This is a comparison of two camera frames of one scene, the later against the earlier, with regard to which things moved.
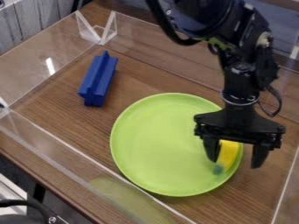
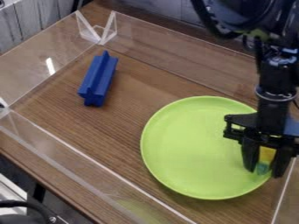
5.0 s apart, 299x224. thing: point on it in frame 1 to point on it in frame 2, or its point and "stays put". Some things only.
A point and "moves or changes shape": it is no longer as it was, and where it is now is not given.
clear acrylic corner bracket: x=96 y=33 stays put
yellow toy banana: x=228 y=156 moves or changes shape
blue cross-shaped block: x=97 y=79 stays put
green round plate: x=156 y=150 moves or changes shape
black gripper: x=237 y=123 to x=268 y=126
